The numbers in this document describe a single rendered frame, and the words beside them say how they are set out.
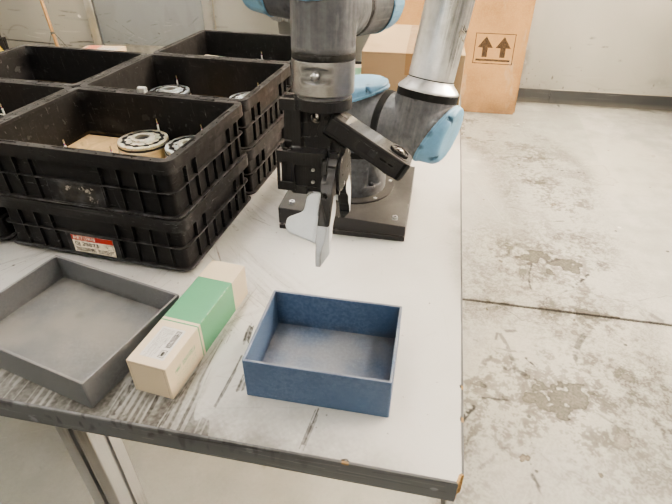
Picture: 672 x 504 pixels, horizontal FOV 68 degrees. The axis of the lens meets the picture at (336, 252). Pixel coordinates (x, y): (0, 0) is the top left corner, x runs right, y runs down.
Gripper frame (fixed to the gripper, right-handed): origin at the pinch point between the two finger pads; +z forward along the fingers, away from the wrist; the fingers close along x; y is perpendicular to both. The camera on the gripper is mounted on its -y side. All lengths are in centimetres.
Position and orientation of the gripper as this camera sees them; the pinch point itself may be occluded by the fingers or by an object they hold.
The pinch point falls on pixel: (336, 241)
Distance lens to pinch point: 70.7
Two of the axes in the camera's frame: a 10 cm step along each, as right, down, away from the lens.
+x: -2.2, 4.9, -8.4
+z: -0.2, 8.6, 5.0
